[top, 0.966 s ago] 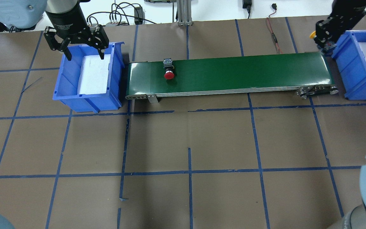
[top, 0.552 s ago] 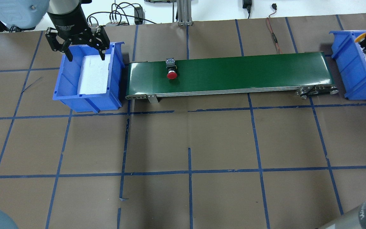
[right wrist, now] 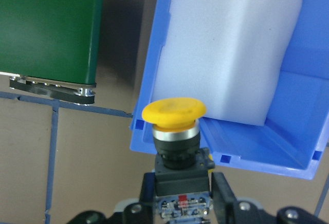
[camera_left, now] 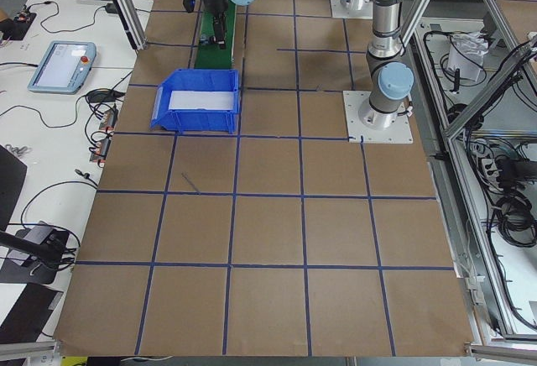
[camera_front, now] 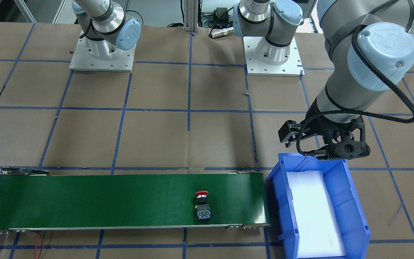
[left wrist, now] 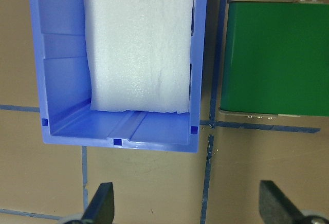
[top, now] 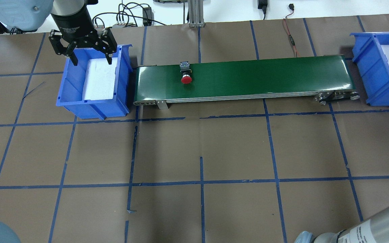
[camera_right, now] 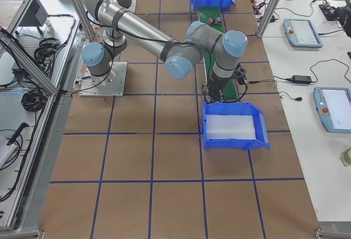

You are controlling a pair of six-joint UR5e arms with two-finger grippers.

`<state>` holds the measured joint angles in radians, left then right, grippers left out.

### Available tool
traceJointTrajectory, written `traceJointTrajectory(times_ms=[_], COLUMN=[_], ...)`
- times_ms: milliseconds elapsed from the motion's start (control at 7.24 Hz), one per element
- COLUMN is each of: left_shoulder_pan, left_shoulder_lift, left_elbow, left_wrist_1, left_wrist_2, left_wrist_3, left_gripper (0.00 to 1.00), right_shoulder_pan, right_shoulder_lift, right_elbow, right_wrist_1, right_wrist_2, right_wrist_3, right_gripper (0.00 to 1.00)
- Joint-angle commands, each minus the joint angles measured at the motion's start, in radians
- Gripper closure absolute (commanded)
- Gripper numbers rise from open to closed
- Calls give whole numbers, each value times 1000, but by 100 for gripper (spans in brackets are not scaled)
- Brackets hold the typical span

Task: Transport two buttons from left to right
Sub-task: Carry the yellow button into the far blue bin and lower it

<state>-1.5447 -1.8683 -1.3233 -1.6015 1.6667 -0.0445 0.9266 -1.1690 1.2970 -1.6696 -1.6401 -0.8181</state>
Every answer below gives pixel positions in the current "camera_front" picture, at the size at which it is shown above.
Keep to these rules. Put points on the red mushroom push button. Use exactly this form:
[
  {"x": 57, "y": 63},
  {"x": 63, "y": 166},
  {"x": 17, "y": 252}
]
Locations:
[{"x": 202, "y": 206}]

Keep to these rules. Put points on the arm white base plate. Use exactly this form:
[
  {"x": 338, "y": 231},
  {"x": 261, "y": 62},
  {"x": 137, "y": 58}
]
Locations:
[
  {"x": 101, "y": 56},
  {"x": 264, "y": 59}
]

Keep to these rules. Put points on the aluminium frame post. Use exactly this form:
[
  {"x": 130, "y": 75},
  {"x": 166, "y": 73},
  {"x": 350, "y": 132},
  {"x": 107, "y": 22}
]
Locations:
[{"x": 190, "y": 12}]

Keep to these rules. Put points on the silver cylindrical connector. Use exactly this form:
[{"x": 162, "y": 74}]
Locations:
[{"x": 222, "y": 33}]

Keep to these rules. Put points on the black power adapter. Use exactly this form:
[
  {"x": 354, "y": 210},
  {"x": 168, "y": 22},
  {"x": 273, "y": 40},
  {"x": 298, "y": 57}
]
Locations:
[{"x": 220, "y": 14}]

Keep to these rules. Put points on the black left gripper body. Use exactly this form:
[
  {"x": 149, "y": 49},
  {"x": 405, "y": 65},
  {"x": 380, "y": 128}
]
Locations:
[{"x": 288, "y": 132}]

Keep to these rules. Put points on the green conveyor belt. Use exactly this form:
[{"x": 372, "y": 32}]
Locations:
[{"x": 130, "y": 201}]

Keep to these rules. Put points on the white foam pad in bin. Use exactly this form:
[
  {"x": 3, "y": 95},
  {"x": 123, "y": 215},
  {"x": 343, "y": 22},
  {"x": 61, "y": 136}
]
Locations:
[{"x": 319, "y": 233}]

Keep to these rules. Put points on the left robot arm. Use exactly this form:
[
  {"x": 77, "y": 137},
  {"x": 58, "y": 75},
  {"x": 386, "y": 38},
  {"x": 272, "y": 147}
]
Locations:
[{"x": 371, "y": 45}]

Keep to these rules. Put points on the blue bin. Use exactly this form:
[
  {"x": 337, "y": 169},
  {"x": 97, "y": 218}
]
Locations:
[{"x": 349, "y": 214}]

